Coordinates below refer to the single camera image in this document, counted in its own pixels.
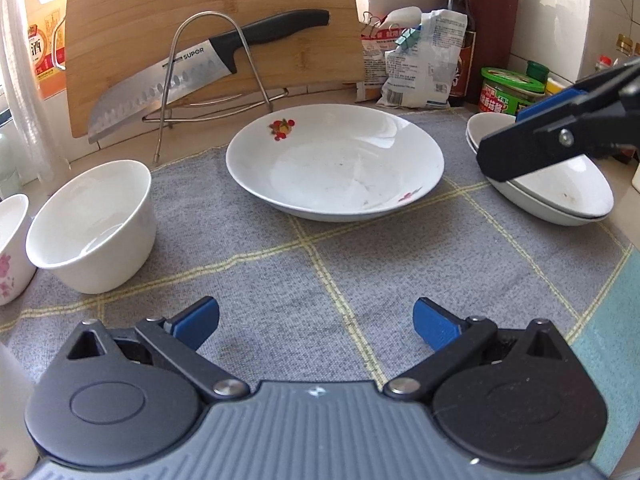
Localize orange cooking wine jug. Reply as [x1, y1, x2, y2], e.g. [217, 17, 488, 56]
[22, 0, 69, 101]

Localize grey checked dish cloth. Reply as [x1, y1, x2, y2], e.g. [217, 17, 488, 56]
[0, 107, 640, 463]

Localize dark wooden knife block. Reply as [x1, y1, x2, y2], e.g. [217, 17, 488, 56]
[467, 0, 527, 106]

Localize bamboo cutting board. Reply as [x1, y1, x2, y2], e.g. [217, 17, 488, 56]
[65, 0, 366, 139]

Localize oil bottle gold cap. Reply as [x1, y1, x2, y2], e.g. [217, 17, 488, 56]
[615, 34, 640, 64]

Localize white bowl pink flowers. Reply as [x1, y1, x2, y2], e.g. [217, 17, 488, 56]
[0, 193, 39, 307]
[0, 345, 40, 480]

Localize white printed bag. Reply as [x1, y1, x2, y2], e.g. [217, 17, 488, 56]
[376, 8, 476, 110]

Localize black handled kitchen knife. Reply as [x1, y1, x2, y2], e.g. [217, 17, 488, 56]
[87, 9, 331, 146]

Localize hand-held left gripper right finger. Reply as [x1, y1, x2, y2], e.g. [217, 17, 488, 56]
[384, 297, 576, 405]

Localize tall plastic wrap roll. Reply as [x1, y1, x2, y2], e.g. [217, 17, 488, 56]
[0, 0, 61, 186]

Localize plain white bowl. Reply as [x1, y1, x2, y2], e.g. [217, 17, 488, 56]
[25, 159, 159, 295]

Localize green lid sauce tub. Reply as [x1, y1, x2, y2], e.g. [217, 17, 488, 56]
[477, 66, 546, 116]

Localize metal binder clip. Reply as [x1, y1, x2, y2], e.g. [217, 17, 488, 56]
[362, 10, 389, 36]

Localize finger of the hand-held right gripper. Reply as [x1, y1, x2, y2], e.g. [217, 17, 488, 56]
[516, 56, 640, 122]
[476, 91, 640, 183]

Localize green bag clip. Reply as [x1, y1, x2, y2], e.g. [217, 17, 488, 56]
[392, 27, 424, 51]

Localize pink and white bag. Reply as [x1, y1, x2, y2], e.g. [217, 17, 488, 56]
[356, 10, 401, 104]

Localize metal wire rack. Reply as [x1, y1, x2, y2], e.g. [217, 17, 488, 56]
[142, 12, 290, 164]

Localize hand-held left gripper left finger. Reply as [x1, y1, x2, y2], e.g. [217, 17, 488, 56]
[67, 296, 250, 405]

